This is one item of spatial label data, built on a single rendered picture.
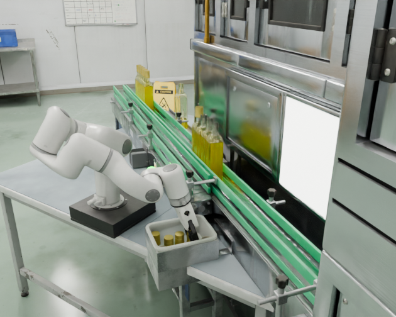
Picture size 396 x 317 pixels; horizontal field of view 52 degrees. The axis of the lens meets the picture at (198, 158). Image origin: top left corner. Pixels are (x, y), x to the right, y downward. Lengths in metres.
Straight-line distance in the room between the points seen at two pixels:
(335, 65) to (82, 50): 6.38
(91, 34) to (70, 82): 0.89
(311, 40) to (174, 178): 0.60
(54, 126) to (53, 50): 6.00
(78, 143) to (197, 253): 0.54
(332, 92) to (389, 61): 0.64
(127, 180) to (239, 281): 0.49
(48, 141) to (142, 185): 0.32
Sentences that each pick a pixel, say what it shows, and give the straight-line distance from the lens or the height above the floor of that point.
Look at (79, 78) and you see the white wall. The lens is 7.40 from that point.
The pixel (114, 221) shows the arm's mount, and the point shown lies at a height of 0.81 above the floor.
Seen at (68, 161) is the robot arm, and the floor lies 1.15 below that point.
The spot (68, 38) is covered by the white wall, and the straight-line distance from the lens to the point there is 7.30.
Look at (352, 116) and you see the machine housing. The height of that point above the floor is 1.47.
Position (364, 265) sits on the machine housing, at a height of 1.27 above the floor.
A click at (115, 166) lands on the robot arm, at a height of 1.11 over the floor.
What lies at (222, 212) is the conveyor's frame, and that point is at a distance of 1.49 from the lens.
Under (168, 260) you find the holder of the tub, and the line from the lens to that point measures 1.39.
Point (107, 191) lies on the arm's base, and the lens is 1.65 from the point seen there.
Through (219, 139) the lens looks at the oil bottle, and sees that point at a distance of 1.60.
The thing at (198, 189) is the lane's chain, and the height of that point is 0.88.
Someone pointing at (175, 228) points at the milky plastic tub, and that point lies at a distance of 1.52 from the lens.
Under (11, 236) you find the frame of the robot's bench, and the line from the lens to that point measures 2.41.
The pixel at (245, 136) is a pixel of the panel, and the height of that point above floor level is 1.08.
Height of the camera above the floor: 1.62
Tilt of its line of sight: 22 degrees down
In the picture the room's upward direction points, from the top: straight up
